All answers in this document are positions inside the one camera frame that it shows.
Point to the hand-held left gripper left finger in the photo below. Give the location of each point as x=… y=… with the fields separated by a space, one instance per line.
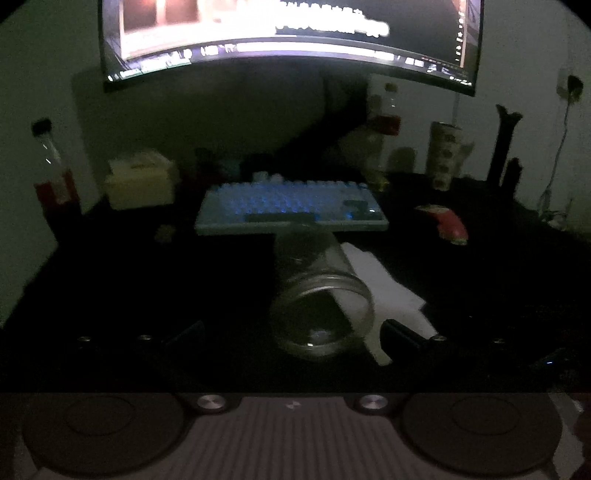
x=187 y=336

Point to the curved computer monitor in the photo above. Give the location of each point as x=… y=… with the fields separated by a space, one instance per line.
x=277 y=46

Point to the white paper tissue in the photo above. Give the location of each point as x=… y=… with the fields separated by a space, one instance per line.
x=383 y=286

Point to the clear glass jar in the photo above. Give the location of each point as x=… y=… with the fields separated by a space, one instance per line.
x=323 y=282

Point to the pale tissue box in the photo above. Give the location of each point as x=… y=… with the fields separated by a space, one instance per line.
x=138 y=184

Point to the black-capped bottle with red label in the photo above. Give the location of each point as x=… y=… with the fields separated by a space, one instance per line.
x=55 y=184

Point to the backlit light blue keyboard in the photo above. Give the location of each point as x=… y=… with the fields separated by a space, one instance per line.
x=286 y=205

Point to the tall black stand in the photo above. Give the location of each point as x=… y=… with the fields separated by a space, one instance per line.
x=504 y=138

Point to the small pale object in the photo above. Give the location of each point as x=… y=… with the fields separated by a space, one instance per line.
x=164 y=233

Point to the patterned tall cup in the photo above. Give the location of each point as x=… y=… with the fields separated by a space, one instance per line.
x=443 y=157

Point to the clear plastic bag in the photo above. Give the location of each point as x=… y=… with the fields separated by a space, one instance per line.
x=362 y=145

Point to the black wall plug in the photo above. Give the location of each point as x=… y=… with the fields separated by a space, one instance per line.
x=575 y=87

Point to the clear bottle with red label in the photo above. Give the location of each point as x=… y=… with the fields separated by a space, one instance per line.
x=388 y=122

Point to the red computer mouse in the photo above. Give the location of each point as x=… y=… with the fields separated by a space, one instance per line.
x=448 y=221

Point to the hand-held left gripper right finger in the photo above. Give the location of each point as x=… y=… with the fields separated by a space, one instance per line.
x=400 y=333

